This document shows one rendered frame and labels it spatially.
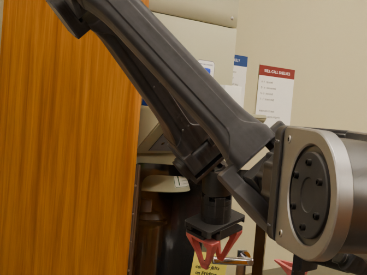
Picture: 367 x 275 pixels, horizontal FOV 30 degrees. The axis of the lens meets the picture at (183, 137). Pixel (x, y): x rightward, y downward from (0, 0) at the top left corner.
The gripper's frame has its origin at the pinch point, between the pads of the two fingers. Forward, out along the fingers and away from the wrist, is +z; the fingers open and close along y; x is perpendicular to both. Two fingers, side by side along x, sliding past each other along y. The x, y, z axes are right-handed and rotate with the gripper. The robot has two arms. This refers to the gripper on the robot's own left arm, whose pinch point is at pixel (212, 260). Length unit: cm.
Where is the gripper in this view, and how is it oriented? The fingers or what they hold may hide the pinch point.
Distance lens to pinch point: 132.6
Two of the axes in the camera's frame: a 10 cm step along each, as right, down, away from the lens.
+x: 7.1, 2.8, -6.5
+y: -7.0, 2.3, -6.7
